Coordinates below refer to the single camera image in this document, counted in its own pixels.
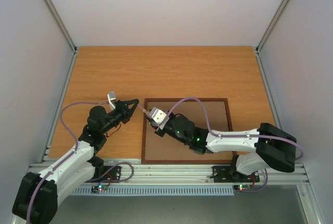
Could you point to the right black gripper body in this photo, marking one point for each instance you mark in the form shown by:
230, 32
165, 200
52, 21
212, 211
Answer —
156, 126

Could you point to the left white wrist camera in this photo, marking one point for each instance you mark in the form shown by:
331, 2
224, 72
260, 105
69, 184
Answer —
111, 98

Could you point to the left aluminium corner post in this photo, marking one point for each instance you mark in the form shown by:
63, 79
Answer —
51, 7

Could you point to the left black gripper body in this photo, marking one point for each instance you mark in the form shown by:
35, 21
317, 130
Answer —
115, 120

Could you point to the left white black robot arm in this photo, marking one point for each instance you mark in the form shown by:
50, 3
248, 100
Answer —
40, 194

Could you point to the right aluminium corner post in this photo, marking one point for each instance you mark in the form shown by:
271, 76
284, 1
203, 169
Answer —
272, 24

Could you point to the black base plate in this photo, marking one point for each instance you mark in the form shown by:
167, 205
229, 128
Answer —
226, 173
108, 174

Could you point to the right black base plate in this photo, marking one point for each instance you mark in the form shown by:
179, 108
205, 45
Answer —
226, 173

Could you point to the right small circuit board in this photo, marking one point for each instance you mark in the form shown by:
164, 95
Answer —
243, 187

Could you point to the grey slotted cable duct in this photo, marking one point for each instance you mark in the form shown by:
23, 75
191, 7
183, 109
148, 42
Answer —
158, 190

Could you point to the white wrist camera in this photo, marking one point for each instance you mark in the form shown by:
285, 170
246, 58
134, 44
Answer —
111, 98
158, 118

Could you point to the aluminium corner post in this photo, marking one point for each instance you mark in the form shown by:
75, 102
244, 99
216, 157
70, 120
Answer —
51, 7
272, 24

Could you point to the small circuit board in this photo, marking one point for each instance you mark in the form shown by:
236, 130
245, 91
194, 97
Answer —
243, 187
98, 189

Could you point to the brown wooden picture frame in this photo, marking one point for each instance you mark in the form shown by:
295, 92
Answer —
167, 150

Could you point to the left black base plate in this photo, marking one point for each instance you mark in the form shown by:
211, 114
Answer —
108, 174

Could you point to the left small circuit board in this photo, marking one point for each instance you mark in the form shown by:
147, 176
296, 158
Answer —
98, 189

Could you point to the aluminium rail front beam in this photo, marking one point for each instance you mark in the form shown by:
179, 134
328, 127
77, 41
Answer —
197, 174

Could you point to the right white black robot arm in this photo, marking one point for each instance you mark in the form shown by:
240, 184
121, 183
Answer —
259, 148

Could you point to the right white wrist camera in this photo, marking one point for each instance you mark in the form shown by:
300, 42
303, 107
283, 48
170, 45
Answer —
158, 118

